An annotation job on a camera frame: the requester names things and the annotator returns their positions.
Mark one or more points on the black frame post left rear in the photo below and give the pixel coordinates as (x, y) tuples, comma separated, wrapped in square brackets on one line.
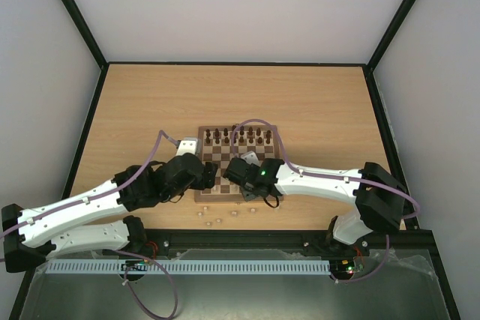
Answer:
[(85, 32)]

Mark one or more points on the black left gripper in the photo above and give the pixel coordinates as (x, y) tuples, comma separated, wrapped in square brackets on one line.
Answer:
[(206, 180)]

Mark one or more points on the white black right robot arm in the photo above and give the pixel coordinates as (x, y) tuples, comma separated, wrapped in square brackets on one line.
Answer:
[(374, 194)]

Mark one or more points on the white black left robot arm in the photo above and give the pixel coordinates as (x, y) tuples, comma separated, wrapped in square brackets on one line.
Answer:
[(100, 218)]

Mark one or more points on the black frame post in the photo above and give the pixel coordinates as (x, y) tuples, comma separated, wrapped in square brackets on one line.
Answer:
[(85, 32), (393, 27)]

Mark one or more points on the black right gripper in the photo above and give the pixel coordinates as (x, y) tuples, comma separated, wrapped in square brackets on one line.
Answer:
[(235, 171)]

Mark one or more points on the wooden chess board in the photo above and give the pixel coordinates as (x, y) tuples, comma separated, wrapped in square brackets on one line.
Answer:
[(226, 151)]

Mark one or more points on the black frame post right rear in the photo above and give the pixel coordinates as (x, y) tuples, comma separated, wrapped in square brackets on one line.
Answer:
[(393, 27)]

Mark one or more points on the light blue cable duct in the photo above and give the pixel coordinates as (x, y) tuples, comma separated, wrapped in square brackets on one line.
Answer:
[(190, 267)]

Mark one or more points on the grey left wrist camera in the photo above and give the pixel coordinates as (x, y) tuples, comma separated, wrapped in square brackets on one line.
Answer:
[(188, 145)]

